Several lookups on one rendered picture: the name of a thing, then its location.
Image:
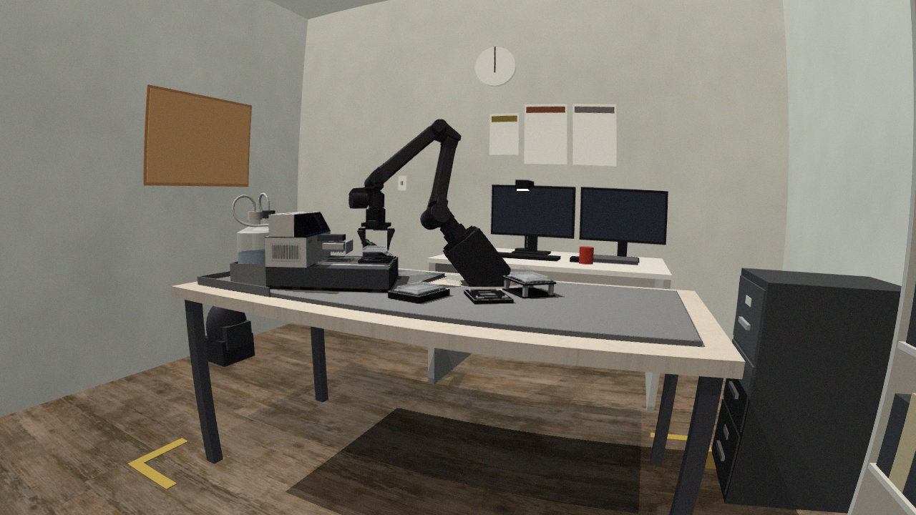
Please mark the white plastic bottle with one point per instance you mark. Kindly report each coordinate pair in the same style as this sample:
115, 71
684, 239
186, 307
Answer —
251, 241

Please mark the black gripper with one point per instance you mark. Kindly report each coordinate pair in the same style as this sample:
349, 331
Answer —
382, 226

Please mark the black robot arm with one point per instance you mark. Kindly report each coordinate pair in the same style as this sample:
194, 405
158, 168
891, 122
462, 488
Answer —
437, 215

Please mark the dark grey raised edge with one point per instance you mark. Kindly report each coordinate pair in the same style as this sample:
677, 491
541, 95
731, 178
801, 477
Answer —
234, 286

